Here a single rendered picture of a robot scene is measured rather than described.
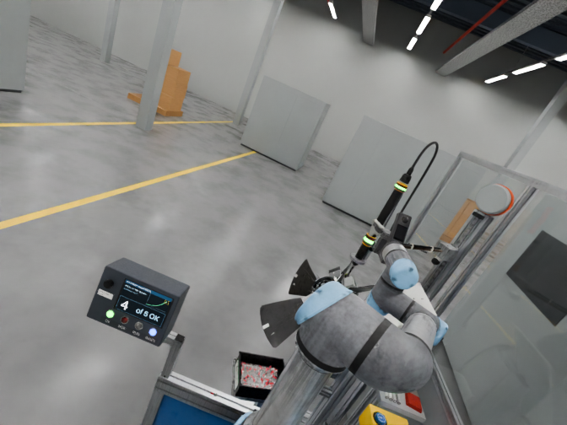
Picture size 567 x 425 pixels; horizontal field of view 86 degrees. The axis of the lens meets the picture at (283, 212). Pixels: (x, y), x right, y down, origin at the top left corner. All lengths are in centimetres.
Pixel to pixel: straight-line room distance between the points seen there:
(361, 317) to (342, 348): 6
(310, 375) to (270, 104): 815
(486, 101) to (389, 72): 366
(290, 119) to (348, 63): 562
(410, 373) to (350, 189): 632
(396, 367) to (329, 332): 12
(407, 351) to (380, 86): 1296
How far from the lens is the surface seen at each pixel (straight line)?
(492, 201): 184
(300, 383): 68
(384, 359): 57
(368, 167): 673
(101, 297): 118
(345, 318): 58
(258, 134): 869
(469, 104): 1383
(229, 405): 137
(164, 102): 916
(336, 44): 1367
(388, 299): 97
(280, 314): 155
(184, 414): 151
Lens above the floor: 197
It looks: 21 degrees down
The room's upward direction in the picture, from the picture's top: 24 degrees clockwise
